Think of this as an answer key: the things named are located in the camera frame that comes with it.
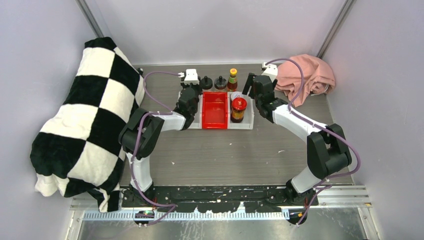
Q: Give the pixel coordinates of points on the red lid chili sauce jar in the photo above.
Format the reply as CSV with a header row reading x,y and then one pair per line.
x,y
238,107

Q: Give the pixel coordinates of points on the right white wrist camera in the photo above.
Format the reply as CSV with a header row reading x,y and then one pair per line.
x,y
270,70

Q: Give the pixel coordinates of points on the yellow cap sauce bottle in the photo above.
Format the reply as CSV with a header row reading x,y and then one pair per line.
x,y
232,82

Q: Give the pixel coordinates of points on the black lid white seasoning jar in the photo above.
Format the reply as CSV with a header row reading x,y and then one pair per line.
x,y
206,83

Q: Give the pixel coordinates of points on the white plastic bin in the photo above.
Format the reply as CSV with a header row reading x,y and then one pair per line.
x,y
196,123
248,121

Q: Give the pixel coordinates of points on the grey lid seasoning jar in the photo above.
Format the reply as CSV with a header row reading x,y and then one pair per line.
x,y
220,84

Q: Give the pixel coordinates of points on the white lid brown sauce jar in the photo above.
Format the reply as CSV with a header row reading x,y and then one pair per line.
x,y
236,94

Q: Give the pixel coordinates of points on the right white plastic bin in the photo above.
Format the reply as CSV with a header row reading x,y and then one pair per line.
x,y
248,121

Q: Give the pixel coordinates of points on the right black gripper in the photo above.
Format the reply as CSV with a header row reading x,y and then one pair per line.
x,y
249,83

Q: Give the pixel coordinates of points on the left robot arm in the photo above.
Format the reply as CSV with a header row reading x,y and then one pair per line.
x,y
139,136

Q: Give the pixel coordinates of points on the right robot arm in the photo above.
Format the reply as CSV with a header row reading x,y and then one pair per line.
x,y
326,149

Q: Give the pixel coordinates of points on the pink cloth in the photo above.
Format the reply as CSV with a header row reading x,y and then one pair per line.
x,y
318,77

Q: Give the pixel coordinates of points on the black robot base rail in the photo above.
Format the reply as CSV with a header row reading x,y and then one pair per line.
x,y
226,198

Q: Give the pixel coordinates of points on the black white checkered blanket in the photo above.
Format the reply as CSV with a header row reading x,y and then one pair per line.
x,y
77,151

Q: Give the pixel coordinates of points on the red plastic bin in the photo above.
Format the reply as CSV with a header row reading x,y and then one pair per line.
x,y
214,111

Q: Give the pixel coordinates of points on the left white plastic bin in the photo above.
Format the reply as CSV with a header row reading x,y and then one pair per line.
x,y
196,123

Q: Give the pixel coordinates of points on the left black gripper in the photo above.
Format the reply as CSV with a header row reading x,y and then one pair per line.
x,y
198,87

